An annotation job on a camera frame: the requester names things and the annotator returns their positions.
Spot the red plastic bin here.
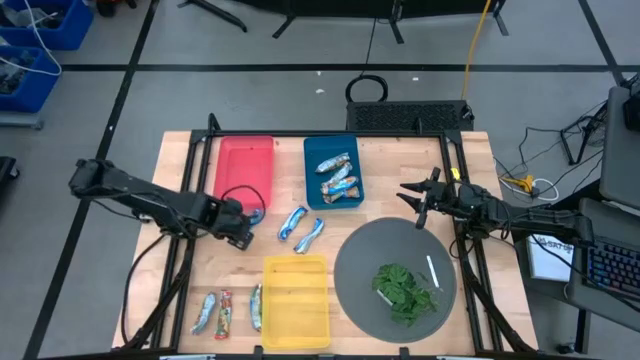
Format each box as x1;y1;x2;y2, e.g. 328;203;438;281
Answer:
213;134;276;211

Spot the backlit computer keyboard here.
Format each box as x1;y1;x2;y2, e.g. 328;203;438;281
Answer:
581;238;640;303

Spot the blue plastic bin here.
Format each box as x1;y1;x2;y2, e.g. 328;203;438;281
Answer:
303;134;366;211

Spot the black tripod stand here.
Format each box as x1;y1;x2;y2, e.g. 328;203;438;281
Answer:
559;101;609;167

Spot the green leafy plant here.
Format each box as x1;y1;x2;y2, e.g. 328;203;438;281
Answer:
371;262;442;329

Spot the white loose cable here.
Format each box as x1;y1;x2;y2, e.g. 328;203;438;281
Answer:
0;0;63;78

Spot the yellow translucent plastic bin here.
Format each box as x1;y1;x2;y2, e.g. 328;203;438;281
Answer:
261;253;332;351

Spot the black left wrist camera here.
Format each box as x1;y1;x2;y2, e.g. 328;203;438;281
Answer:
225;227;257;253

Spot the black perforated metal box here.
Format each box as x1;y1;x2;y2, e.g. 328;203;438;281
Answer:
345;99;476;133

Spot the blue orange granola bar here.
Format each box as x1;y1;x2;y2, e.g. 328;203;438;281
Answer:
320;175;361;197

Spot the red orange granola bar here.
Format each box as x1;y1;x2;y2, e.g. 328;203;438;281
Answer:
214;289;235;342

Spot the white labelled box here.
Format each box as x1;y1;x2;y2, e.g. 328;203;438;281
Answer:
525;233;576;283

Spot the yellow hanging cable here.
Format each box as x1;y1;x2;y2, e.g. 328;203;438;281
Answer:
460;0;494;100

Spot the grey round woven mat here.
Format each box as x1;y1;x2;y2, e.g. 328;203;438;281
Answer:
333;216;458;345

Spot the grey side table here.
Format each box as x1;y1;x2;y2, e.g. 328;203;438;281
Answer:
598;85;640;212
564;197;640;334

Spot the white floor cable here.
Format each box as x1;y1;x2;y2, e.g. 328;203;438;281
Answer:
529;176;561;203

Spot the black floor object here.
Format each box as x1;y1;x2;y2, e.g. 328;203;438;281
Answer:
0;155;22;197

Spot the green blue granola bar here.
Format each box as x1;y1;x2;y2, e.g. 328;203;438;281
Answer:
249;282;265;333

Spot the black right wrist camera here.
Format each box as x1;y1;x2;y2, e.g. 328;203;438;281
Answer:
457;181;494;213

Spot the blue storage crate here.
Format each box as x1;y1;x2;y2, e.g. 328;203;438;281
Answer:
0;0;95;52
0;45;63;115

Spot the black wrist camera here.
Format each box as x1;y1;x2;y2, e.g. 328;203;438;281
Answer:
457;181;494;213
225;227;257;253

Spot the black partition panel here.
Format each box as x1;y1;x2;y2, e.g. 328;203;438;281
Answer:
177;0;510;45

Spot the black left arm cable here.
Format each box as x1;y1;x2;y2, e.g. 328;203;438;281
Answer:
120;231;169;347
220;184;268;224

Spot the black hanging cable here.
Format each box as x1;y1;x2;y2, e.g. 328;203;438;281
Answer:
344;14;390;104

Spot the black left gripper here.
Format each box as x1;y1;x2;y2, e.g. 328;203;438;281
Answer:
212;196;258;234

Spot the blue white granola bar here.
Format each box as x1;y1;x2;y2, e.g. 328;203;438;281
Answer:
292;217;326;255
277;205;310;243

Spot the yellow power plug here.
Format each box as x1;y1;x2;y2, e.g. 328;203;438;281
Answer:
500;174;537;196

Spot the silver blue granola bar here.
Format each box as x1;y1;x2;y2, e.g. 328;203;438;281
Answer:
324;162;354;187
314;151;352;175
190;291;218;337

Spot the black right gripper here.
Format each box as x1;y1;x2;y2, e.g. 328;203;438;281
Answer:
395;166;464;231

